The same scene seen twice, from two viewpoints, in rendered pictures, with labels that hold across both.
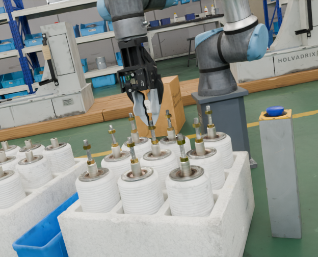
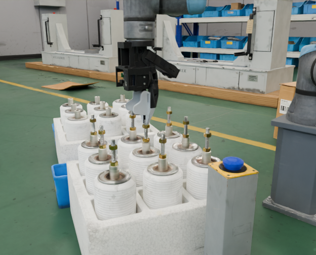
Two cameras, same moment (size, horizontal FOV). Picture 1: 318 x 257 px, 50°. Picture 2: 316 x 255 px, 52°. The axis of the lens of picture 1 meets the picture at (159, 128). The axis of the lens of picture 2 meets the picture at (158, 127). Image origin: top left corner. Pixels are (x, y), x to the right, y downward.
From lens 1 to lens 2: 0.62 m
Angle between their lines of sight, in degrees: 42
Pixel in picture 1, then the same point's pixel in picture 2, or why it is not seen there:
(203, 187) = (107, 195)
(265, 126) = (210, 174)
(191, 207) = (96, 205)
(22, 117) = (212, 79)
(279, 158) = (214, 216)
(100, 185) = (85, 153)
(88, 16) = not seen: outside the picture
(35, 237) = not seen: hidden behind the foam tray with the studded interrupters
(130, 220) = (76, 188)
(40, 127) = (221, 92)
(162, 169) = (135, 165)
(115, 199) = not seen: hidden behind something
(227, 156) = (204, 187)
